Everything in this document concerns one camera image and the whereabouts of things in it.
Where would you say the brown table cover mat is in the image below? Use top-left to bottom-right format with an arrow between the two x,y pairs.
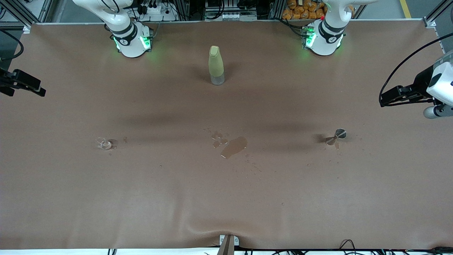
0,19 -> 453,250

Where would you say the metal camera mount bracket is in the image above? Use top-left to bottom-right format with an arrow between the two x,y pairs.
219,234 -> 240,255

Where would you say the aluminium frame post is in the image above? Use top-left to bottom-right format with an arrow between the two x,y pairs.
0,0 -> 53,30
423,0 -> 453,29

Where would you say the metal double jigger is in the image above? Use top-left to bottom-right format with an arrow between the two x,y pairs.
326,128 -> 347,146

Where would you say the small clear glass cup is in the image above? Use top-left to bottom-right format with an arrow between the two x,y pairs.
95,137 -> 113,151

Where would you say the brown liquid puddle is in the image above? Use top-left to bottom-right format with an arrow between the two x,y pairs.
220,136 -> 248,160

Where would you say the orange packaged snacks pile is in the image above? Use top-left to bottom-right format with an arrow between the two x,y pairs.
282,0 -> 354,20

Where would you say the yellow-green bottle shaker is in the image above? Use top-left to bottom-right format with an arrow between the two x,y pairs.
208,45 -> 225,86

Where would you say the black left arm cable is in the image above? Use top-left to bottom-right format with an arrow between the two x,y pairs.
379,34 -> 453,107

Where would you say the white power strip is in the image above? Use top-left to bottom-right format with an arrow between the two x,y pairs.
136,2 -> 177,22
212,12 -> 256,21

